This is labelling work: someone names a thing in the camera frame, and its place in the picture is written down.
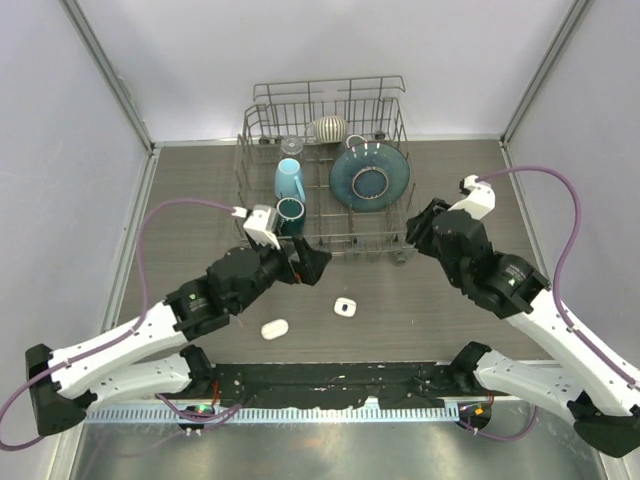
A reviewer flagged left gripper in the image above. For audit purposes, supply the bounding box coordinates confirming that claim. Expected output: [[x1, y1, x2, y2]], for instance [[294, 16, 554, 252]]
[[233, 232, 330, 313]]

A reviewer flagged small white charging case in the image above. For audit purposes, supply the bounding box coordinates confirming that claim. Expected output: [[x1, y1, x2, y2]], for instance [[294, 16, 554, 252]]
[[334, 297, 357, 318]]

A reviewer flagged oval white charging case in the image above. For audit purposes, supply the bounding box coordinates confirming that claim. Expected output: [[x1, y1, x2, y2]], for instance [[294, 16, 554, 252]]
[[260, 319, 289, 341]]

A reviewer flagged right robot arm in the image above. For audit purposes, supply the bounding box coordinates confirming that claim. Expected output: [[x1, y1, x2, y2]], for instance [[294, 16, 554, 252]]
[[406, 199, 639, 458]]

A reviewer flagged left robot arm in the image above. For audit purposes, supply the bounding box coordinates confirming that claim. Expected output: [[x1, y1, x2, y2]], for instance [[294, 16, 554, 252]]
[[25, 236, 332, 436]]

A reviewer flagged dark teal mug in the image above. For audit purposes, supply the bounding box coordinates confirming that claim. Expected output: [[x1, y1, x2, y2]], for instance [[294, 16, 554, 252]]
[[276, 197, 306, 236]]

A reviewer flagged large teal plate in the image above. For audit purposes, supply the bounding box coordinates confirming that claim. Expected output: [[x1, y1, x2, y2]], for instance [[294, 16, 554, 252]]
[[329, 142, 410, 213]]

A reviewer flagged light blue mug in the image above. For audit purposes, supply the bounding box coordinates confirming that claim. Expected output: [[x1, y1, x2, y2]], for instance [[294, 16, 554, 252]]
[[274, 158, 306, 203]]

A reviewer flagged small white-rimmed bowl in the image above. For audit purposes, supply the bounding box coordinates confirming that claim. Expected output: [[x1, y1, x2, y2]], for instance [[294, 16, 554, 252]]
[[345, 134, 367, 149]]

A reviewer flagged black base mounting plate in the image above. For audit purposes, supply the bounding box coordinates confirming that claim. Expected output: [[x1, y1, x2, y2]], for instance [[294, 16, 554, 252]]
[[209, 362, 486, 410]]

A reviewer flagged clear glass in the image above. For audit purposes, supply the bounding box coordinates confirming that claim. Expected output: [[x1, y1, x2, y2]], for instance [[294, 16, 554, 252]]
[[280, 135, 304, 158]]

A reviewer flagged striped ceramic mug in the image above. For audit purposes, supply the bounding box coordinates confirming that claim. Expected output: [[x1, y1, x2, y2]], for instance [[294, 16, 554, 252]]
[[305, 115, 348, 144]]

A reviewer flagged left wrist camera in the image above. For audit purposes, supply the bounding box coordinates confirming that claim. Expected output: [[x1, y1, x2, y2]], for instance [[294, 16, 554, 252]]
[[231, 205, 281, 250]]

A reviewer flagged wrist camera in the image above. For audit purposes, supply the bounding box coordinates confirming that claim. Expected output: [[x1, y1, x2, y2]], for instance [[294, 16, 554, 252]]
[[448, 175, 496, 220], [231, 205, 281, 250]]

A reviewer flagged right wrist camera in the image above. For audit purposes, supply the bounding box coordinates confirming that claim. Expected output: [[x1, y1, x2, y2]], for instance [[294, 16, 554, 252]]
[[448, 175, 496, 220]]

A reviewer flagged wire dish rack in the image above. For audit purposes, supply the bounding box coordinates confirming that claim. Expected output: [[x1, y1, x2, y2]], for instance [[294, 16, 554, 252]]
[[235, 76, 420, 264]]

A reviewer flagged white slotted cable duct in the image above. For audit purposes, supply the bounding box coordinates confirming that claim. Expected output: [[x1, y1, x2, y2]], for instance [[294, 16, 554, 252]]
[[85, 399, 459, 424]]

